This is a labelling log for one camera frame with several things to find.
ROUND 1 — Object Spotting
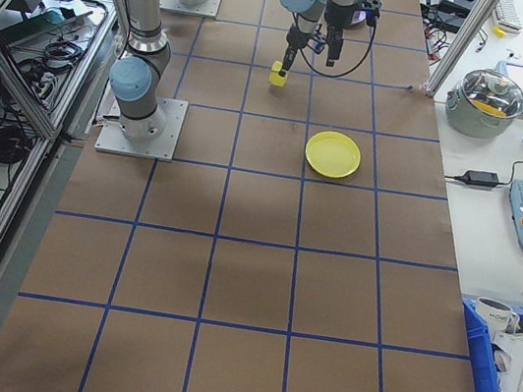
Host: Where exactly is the steel cooking pot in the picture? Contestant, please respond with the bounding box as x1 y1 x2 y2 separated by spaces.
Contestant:
440 84 523 144

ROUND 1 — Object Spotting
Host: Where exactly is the purple plate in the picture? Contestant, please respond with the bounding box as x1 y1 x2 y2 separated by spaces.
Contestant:
350 6 372 32

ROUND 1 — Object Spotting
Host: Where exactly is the yellow plate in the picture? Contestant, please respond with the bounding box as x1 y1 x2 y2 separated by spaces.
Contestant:
300 127 367 186

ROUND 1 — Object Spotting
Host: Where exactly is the hub with red plugs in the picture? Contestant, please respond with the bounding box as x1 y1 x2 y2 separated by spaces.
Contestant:
419 26 454 67

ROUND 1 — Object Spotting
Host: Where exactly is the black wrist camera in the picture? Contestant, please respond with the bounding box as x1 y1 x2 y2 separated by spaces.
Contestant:
355 0 384 29
308 25 330 57

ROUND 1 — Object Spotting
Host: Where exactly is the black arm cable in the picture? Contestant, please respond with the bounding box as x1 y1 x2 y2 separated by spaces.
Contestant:
290 10 378 84

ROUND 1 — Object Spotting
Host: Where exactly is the yellow item inside pot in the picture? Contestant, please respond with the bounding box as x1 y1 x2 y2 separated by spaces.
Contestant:
471 98 509 119

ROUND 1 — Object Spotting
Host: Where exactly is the black cable bundle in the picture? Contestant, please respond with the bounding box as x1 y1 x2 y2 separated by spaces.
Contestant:
40 35 88 77

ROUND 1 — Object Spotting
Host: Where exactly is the black power adapter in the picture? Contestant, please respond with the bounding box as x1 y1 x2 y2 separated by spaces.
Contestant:
461 167 501 191

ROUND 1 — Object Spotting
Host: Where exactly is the V-shaped aluminium frame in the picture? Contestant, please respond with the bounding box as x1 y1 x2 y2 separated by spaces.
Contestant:
0 0 127 392

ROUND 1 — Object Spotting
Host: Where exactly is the white power strip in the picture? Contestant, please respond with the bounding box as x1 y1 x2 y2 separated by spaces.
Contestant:
28 69 64 101

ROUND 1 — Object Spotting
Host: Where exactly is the black box with white label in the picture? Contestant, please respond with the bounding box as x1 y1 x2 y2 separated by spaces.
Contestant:
424 0 479 17

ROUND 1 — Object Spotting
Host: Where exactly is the black power brick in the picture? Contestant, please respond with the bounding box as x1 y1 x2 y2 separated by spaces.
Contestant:
430 8 470 34

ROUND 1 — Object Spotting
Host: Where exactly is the white mug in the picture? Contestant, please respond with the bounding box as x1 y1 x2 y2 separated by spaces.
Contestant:
470 295 523 338

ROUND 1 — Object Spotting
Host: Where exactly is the glass pot lid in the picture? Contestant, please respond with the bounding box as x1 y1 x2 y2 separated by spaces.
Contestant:
456 64 523 124

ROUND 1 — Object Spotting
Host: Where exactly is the white keyboard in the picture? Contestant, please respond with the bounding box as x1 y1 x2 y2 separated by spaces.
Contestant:
490 0 523 35

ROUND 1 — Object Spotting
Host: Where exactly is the black adapter cable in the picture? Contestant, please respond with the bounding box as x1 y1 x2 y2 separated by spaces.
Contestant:
444 143 523 194

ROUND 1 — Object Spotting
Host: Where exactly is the black cable coil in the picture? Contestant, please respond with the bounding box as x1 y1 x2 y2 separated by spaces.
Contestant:
0 122 37 169

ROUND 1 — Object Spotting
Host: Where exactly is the yellow foam block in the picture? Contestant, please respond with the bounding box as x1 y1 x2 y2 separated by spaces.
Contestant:
268 60 293 89

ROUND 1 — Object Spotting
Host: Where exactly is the aluminium profile post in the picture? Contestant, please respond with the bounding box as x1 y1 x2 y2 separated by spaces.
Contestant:
422 0 503 109

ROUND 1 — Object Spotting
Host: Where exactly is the large white pipe fitting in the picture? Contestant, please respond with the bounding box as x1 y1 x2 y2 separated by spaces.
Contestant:
483 325 523 392

